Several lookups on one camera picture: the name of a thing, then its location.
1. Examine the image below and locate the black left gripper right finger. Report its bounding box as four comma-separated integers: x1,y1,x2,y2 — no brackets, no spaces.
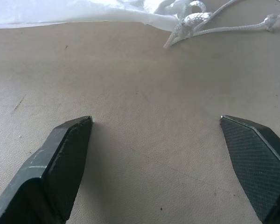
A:
219,114,280,224

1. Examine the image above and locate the white cloth bag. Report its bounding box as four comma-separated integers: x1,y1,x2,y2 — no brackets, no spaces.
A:
0,0,185,32

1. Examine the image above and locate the white drawstring cord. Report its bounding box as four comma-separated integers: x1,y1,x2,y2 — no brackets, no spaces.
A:
163,0,280,49

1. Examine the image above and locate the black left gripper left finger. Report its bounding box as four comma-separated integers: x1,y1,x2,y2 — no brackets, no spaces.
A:
0,115,93,224

